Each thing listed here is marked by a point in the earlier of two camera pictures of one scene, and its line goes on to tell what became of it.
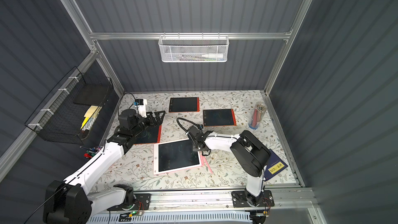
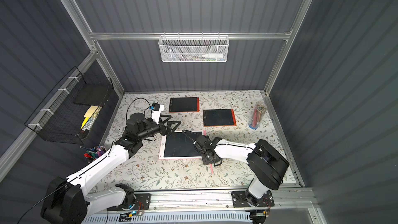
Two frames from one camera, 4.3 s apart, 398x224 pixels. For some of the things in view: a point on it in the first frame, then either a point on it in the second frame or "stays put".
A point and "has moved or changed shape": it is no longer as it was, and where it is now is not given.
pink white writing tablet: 175,156 has moved or changed shape
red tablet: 184,105 stays put
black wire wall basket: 72,113 stays put
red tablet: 218,117 stays put
